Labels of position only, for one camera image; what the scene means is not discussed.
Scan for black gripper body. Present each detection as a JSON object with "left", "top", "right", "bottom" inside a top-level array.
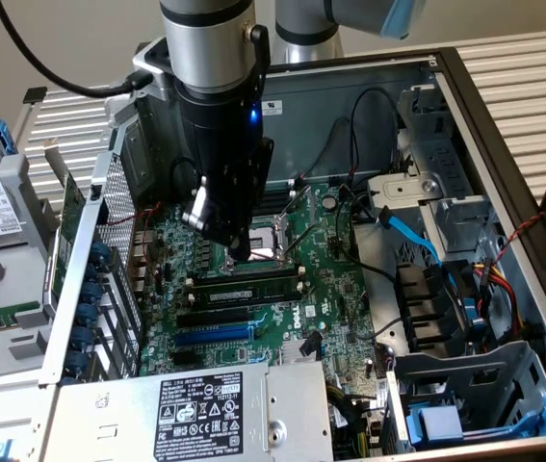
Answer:
[{"left": 174, "top": 78, "right": 266, "bottom": 247}]

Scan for black wire plug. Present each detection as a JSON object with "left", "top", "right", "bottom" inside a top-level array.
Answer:
[{"left": 299, "top": 330, "right": 325, "bottom": 358}]

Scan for grey disk bay cage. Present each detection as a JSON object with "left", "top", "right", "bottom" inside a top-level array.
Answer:
[{"left": 382, "top": 339, "right": 546, "bottom": 456}]

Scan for thin red wire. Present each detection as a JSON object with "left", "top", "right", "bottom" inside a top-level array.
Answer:
[{"left": 108, "top": 200, "right": 164, "bottom": 256}]

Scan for open black PC case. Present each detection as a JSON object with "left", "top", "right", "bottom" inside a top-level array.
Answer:
[{"left": 39, "top": 46, "right": 546, "bottom": 462}]

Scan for grey parts rack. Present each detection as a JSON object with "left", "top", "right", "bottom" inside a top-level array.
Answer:
[{"left": 0, "top": 148, "right": 60, "bottom": 384}]

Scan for metal socket cover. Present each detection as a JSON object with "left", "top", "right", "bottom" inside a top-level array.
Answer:
[{"left": 274, "top": 185, "right": 314, "bottom": 242}]

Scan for thin metal locking lever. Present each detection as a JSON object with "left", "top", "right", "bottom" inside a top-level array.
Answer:
[{"left": 281, "top": 220, "right": 323, "bottom": 256}]

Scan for green RAM stick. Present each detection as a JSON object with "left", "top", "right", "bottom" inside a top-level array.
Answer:
[
  {"left": 189, "top": 274, "right": 303, "bottom": 305},
  {"left": 0, "top": 300, "right": 43, "bottom": 336}
]

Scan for silver chipset heatsink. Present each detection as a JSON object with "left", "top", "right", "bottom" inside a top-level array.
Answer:
[{"left": 279, "top": 336, "right": 325, "bottom": 365}]

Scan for twisted red black wire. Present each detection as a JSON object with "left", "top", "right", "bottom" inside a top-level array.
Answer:
[{"left": 491, "top": 211, "right": 546, "bottom": 266}]

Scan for thick black camera cable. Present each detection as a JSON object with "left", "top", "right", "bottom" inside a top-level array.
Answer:
[{"left": 0, "top": 0, "right": 154, "bottom": 100}]

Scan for thin black looped wire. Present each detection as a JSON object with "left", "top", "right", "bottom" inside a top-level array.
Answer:
[{"left": 349, "top": 86, "right": 402, "bottom": 178}]

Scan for short black arched wire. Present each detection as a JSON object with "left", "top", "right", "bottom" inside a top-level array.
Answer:
[{"left": 169, "top": 157, "right": 197, "bottom": 193}]

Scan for silver metal corner bracket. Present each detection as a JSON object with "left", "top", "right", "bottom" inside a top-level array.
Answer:
[{"left": 103, "top": 90, "right": 137, "bottom": 145}]

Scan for CPU socket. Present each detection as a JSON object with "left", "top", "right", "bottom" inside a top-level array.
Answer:
[{"left": 223, "top": 216, "right": 299, "bottom": 275}]

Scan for green graphics card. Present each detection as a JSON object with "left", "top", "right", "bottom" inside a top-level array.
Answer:
[{"left": 41, "top": 137, "right": 89, "bottom": 317}]

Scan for black plastic fan shroud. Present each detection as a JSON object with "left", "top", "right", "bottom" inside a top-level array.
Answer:
[{"left": 394, "top": 261, "right": 485, "bottom": 360}]

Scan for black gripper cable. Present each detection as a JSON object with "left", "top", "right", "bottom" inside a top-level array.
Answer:
[{"left": 246, "top": 22, "right": 273, "bottom": 105}]

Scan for blue disk tray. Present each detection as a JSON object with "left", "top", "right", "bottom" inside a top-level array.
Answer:
[{"left": 404, "top": 392, "right": 546, "bottom": 449}]

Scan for blue wire connector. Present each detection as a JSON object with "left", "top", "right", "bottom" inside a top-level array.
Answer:
[{"left": 462, "top": 296, "right": 486, "bottom": 331}]

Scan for silver power supply unit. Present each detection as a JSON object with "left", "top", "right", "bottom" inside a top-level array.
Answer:
[{"left": 40, "top": 359, "right": 335, "bottom": 462}]

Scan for long black expansion slot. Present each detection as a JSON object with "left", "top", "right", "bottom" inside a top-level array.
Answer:
[{"left": 175, "top": 306, "right": 253, "bottom": 329}]

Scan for light blue disk wire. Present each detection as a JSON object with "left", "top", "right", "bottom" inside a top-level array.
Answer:
[{"left": 377, "top": 204, "right": 456, "bottom": 290}]

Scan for red yellow power wires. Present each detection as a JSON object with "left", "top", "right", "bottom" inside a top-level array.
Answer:
[{"left": 472, "top": 257, "right": 529, "bottom": 341}]

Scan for RAM slot white latches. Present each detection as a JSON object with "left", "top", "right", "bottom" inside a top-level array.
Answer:
[
  {"left": 260, "top": 178, "right": 298, "bottom": 196},
  {"left": 190, "top": 266, "right": 308, "bottom": 285},
  {"left": 184, "top": 281, "right": 309, "bottom": 305},
  {"left": 257, "top": 190, "right": 298, "bottom": 207}
]

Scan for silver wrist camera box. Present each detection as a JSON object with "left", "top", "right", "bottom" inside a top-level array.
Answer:
[{"left": 131, "top": 37, "right": 180, "bottom": 103}]

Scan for green Dell motherboard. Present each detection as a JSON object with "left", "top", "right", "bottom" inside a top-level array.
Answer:
[{"left": 135, "top": 180, "right": 389, "bottom": 386}]

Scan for silver disk bay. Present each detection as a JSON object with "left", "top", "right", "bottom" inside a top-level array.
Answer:
[{"left": 366, "top": 84, "right": 500, "bottom": 256}]

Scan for blue expansion slot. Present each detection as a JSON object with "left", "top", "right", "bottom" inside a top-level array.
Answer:
[{"left": 173, "top": 322, "right": 255, "bottom": 348}]

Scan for thick black wire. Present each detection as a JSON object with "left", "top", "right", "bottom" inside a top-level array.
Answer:
[{"left": 334, "top": 185, "right": 399, "bottom": 286}]

